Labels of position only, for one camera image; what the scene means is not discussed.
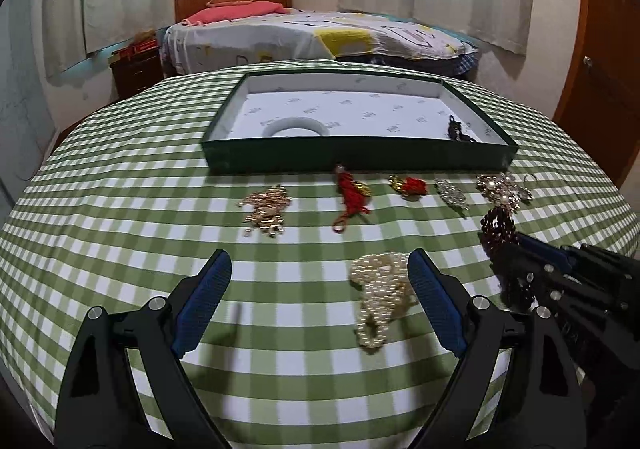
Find dark red bead bracelet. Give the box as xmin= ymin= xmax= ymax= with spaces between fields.
xmin=477 ymin=204 xmax=539 ymax=313

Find gold pearl brooch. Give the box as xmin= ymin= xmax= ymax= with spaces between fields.
xmin=476 ymin=172 xmax=534 ymax=215

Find silver crystal brooch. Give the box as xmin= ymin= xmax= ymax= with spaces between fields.
xmin=435 ymin=178 xmax=470 ymax=212

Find black bead bracelet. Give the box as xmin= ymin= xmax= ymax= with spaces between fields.
xmin=446 ymin=114 xmax=478 ymax=144

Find red rose gold brooch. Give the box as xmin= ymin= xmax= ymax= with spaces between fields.
xmin=388 ymin=175 xmax=427 ymax=200

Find white pearl necklace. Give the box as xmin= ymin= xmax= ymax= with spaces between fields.
xmin=348 ymin=251 xmax=420 ymax=351

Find red tassel charm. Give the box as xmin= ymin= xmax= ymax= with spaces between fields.
xmin=332 ymin=165 xmax=371 ymax=233

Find pale jade bangle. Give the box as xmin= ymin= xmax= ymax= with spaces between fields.
xmin=262 ymin=116 xmax=330 ymax=138

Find green jewelry tray box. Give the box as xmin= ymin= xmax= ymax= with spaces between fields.
xmin=201 ymin=68 xmax=518 ymax=175

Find brown wooden door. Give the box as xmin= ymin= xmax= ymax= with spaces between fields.
xmin=553 ymin=0 xmax=639 ymax=187

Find green checkered tablecloth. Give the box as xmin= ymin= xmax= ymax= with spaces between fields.
xmin=0 ymin=58 xmax=640 ymax=449

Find bed with patterned sheet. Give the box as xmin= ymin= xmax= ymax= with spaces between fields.
xmin=160 ymin=9 xmax=478 ymax=78

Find glass wardrobe door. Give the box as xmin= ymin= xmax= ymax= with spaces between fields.
xmin=0 ymin=0 xmax=55 ymax=220

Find dark wooden nightstand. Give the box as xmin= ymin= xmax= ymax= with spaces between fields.
xmin=110 ymin=47 xmax=165 ymax=100

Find red boxes on nightstand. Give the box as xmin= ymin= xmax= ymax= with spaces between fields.
xmin=108 ymin=31 xmax=158 ymax=63

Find pink pillow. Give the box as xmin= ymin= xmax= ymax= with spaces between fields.
xmin=181 ymin=0 xmax=290 ymax=26

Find orange embroidered cushion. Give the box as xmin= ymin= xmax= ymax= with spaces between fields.
xmin=206 ymin=0 xmax=253 ymax=8

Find gold chain necklace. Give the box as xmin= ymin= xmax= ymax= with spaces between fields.
xmin=235 ymin=183 xmax=293 ymax=239

